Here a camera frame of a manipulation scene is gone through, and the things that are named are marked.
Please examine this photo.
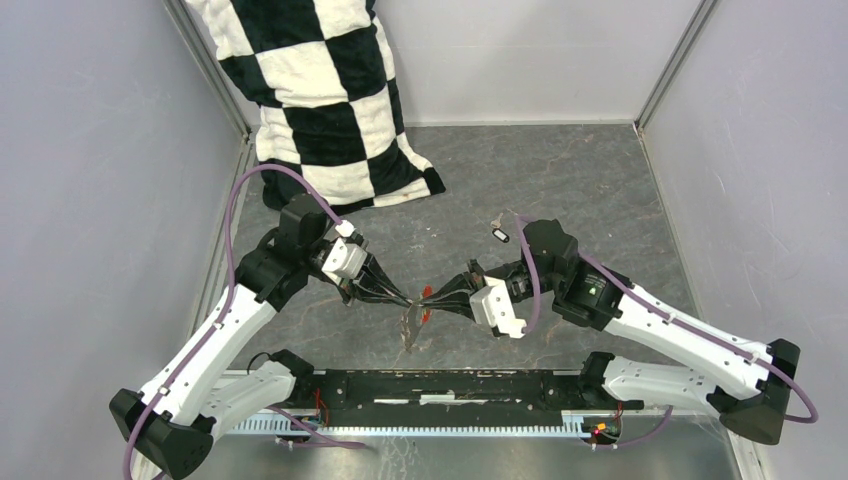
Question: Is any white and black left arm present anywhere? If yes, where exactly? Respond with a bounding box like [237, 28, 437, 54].
[109, 194, 412, 479]

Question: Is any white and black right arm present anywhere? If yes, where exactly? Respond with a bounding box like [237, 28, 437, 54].
[421, 217, 800, 445]

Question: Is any black tagged key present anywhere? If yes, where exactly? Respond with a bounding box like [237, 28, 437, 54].
[490, 213, 510, 243]

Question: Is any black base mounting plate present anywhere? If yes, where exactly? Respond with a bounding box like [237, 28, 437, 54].
[272, 369, 644, 427]

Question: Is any black white checkered cloth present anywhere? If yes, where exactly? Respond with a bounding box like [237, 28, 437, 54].
[192, 1, 446, 215]

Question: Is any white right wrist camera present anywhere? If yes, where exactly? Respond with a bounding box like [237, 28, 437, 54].
[471, 279, 527, 339]

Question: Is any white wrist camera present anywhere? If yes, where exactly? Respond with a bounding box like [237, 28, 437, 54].
[321, 220, 367, 282]
[471, 279, 527, 339]

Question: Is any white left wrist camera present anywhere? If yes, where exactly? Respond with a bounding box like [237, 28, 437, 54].
[321, 220, 367, 282]

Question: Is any white slotted cable duct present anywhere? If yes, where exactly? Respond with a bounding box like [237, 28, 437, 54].
[173, 413, 598, 439]

